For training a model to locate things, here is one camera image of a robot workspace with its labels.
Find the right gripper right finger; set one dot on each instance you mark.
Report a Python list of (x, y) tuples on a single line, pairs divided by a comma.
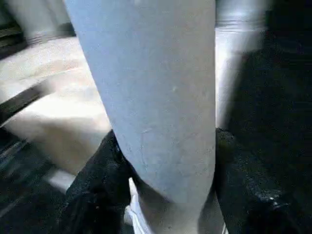
[(248, 195)]

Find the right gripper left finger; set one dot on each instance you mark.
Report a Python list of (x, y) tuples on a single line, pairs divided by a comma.
[(102, 190)]

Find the white plastic table top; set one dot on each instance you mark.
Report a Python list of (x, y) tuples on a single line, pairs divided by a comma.
[(61, 109)]

